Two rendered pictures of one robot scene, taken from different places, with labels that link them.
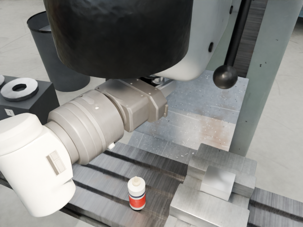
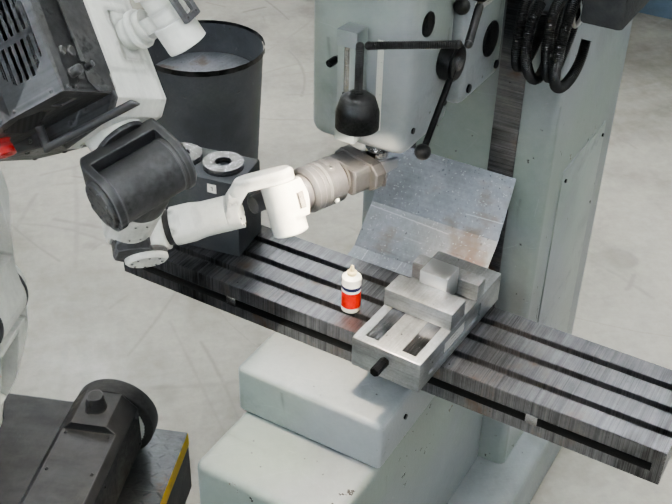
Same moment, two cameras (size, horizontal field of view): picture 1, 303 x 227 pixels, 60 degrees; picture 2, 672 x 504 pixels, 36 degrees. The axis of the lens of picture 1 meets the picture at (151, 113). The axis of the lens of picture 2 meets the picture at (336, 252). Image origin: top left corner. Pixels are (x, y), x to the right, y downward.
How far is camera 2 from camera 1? 156 cm
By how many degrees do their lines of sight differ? 8
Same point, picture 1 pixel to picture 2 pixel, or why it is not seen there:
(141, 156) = (360, 266)
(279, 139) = not seen: outside the picture
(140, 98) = (363, 167)
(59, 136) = (304, 182)
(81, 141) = (319, 187)
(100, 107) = (333, 168)
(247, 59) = (511, 151)
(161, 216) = not seen: hidden behind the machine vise
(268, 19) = (529, 105)
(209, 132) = (461, 251)
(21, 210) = not seen: hidden behind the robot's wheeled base
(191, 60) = (398, 138)
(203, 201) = (420, 288)
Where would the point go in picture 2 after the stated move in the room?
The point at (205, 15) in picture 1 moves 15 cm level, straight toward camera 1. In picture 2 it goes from (405, 112) to (380, 152)
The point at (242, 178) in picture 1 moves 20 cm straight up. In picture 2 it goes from (469, 277) to (479, 191)
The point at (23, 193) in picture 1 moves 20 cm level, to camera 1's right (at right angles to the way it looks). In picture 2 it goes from (279, 216) to (391, 226)
